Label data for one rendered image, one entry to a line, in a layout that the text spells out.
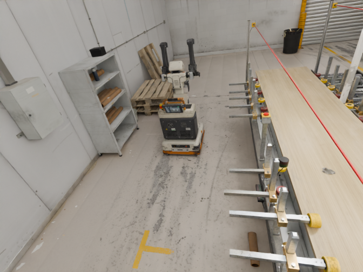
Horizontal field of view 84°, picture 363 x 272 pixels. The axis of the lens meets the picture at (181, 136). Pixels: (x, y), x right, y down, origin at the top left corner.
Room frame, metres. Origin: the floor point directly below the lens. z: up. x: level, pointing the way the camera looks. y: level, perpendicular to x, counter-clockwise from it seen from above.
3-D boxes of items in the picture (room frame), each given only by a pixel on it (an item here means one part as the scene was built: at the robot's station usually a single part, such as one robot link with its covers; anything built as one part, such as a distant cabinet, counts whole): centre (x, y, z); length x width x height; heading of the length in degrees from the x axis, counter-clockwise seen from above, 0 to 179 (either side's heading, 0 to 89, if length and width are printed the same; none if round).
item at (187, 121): (2.77, -0.01, 0.59); 0.55 x 0.34 x 0.83; 72
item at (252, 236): (0.94, -0.50, 0.04); 0.30 x 0.08 x 0.08; 163
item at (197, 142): (2.86, -0.04, 0.16); 0.67 x 0.64 x 0.25; 162
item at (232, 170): (1.19, -0.57, 0.84); 0.43 x 0.03 x 0.04; 73
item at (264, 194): (0.97, -0.46, 0.84); 0.43 x 0.03 x 0.04; 73
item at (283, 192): (0.73, -0.53, 0.93); 0.04 x 0.04 x 0.48; 73
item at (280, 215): (0.70, -0.52, 0.95); 0.14 x 0.06 x 0.05; 163
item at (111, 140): (3.34, 1.20, 0.78); 0.90 x 0.45 x 1.55; 163
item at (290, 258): (0.46, -0.45, 0.95); 0.14 x 0.06 x 0.05; 163
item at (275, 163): (0.97, -0.60, 0.93); 0.04 x 0.04 x 0.48; 73
